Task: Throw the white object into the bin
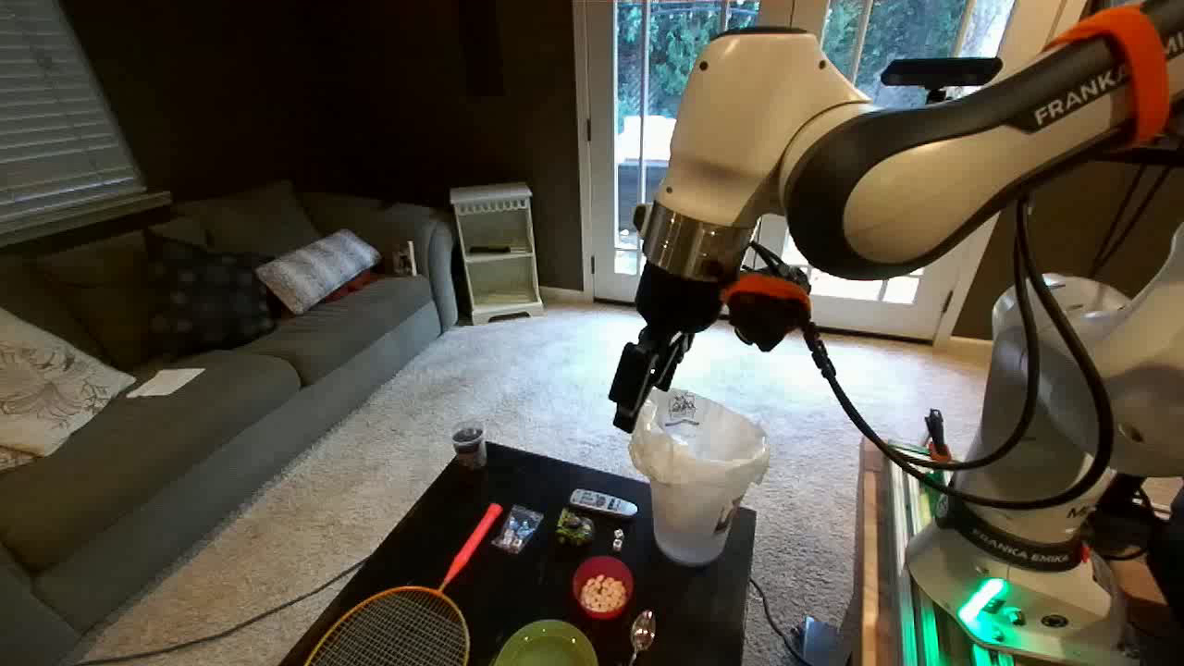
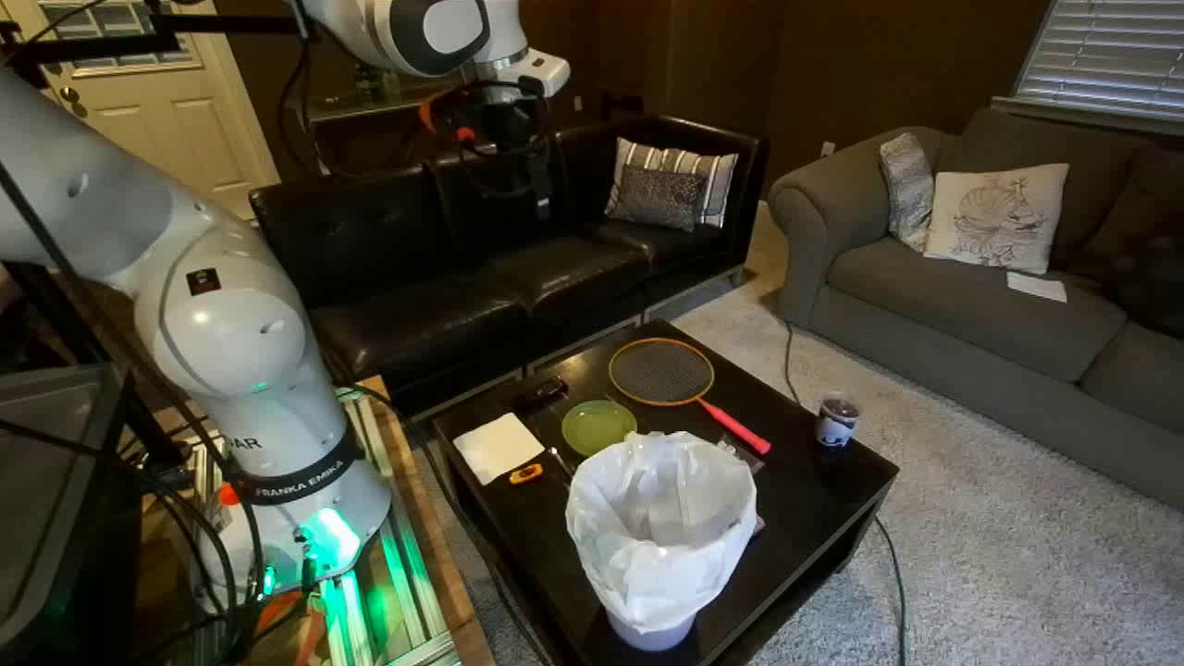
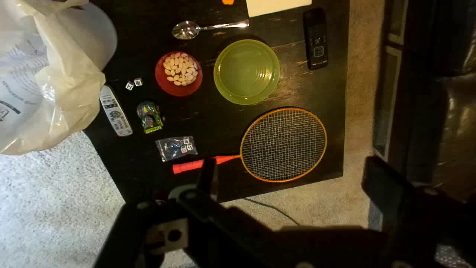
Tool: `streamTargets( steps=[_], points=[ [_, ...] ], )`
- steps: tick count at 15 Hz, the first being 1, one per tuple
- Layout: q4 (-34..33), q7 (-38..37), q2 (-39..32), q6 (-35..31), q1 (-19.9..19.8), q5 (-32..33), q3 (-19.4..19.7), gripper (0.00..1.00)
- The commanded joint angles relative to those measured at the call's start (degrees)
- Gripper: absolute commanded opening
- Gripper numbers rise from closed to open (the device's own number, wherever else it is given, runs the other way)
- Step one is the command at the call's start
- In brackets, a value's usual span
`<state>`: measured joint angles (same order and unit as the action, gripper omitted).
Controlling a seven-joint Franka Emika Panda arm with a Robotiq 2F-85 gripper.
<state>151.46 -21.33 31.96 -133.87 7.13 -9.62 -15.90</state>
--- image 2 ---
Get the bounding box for black floor cable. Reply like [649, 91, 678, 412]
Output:
[776, 314, 915, 666]

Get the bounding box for white paper sheet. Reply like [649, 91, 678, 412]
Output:
[1004, 266, 1072, 308]

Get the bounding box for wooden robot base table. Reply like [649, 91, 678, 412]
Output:
[121, 380, 496, 666]

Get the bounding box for white printed pillow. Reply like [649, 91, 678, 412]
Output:
[922, 158, 1072, 278]

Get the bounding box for green plate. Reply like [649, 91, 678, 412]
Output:
[560, 394, 639, 457]

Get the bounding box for white panel door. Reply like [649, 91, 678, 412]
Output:
[0, 0, 284, 224]

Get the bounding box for black leather sofa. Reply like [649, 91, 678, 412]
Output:
[248, 109, 770, 419]

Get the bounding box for black equipment box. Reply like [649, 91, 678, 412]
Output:
[0, 364, 144, 666]

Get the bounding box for glass side table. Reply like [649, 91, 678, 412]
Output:
[305, 80, 435, 128]

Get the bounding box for grey fabric sofa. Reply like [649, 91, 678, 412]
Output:
[767, 102, 1184, 510]

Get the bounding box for grey striped pillow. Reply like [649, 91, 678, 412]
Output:
[878, 128, 935, 256]

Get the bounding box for black coffee table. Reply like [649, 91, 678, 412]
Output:
[429, 317, 902, 666]

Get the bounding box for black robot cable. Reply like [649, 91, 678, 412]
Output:
[115, 403, 317, 666]

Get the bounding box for black overhead boom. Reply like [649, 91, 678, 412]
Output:
[0, 7, 306, 79]

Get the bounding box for white trash bin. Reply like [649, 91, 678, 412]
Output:
[602, 602, 703, 653]

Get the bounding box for white striped square pillow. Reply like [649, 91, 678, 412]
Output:
[602, 134, 745, 232]

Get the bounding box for brown patterned pillow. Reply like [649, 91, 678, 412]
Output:
[602, 161, 710, 238]

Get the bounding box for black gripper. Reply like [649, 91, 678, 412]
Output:
[456, 80, 560, 224]

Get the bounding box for small printed cup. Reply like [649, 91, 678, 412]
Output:
[813, 394, 861, 450]

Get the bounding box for white window blinds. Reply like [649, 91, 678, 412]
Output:
[1011, 0, 1184, 128]

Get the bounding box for badminton racket with red handle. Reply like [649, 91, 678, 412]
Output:
[602, 334, 776, 457]

